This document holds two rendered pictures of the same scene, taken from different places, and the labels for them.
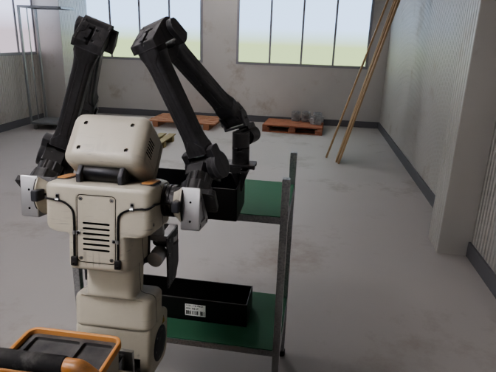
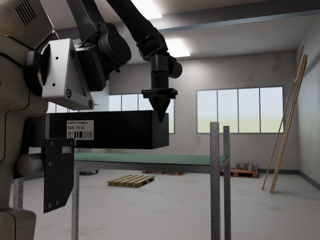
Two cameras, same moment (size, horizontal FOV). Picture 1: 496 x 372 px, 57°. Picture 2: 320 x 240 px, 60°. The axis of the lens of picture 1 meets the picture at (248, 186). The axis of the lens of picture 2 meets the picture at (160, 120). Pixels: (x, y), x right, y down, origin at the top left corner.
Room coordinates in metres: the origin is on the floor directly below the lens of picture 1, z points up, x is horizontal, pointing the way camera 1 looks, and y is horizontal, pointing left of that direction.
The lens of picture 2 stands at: (0.63, -0.13, 1.05)
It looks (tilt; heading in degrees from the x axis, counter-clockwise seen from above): 3 degrees up; 10
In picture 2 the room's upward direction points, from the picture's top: straight up
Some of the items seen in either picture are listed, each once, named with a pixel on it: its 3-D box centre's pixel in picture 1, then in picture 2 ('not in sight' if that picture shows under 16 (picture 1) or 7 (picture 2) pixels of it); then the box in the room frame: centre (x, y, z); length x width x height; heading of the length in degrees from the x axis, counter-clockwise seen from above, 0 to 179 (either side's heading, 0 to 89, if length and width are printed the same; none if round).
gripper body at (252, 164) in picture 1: (240, 157); (159, 84); (1.48, 0.03, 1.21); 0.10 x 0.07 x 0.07; 82
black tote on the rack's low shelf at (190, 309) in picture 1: (190, 299); not in sight; (1.89, 0.26, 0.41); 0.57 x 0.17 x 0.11; 81
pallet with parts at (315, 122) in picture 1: (294, 121); (236, 169); (8.30, -0.80, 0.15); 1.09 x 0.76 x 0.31; 83
